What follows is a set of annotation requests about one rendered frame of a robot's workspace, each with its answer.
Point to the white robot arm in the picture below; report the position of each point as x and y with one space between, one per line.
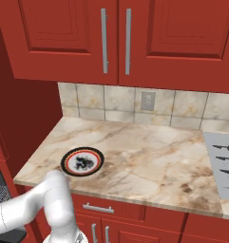
55 202

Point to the grey wall socket plate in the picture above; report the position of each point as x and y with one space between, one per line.
148 101

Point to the red tall cabinet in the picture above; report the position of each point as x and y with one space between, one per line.
24 120

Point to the red wall cupboard door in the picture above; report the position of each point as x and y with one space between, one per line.
182 41
59 38

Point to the black rimmed patterned plate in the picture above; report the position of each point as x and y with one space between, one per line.
82 161

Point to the red drawer front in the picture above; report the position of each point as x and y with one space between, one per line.
211 228
128 209

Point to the black oven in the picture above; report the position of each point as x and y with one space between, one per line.
0 202

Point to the grey hob with black grates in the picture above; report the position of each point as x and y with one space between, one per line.
222 164

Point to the red base cupboard door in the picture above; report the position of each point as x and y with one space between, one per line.
141 232
89 229

